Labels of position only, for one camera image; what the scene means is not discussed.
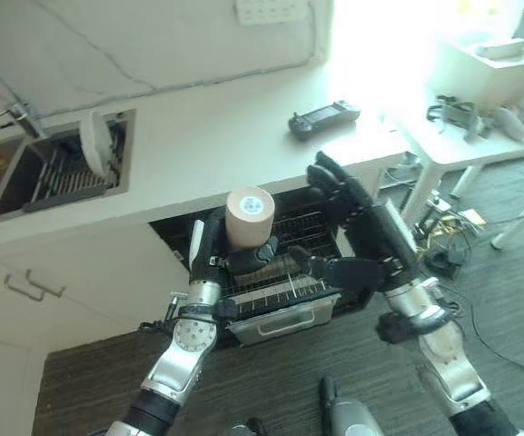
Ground black floor cable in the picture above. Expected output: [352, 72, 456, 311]
[442, 290, 524, 378]

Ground white plate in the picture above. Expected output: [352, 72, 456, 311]
[78, 109, 114, 177]

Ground beige cardboard box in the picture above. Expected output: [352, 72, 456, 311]
[424, 35, 524, 114]

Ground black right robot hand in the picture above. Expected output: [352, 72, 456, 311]
[286, 151, 428, 294]

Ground white VR controller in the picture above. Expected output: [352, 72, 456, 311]
[492, 102, 524, 144]

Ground chrome sink faucet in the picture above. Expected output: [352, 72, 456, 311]
[0, 102, 47, 139]

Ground white side table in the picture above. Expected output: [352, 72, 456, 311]
[379, 97, 524, 219]

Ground robot torso and legs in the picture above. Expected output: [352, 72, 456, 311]
[228, 375, 386, 436]

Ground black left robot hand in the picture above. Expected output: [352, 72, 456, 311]
[186, 218, 279, 283]

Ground dark sink dish rack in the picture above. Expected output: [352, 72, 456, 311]
[22, 118, 129, 214]

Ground white wall switch panel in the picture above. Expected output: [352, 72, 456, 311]
[232, 0, 297, 26]

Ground black handheld controller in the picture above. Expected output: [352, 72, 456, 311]
[287, 100, 362, 140]

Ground beige cylindrical cup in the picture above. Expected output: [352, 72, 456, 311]
[223, 185, 275, 251]

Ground dishwasher wire rack drawer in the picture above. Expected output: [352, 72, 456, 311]
[206, 199, 341, 349]

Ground silver cabinet handle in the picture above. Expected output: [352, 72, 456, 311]
[4, 269, 68, 302]

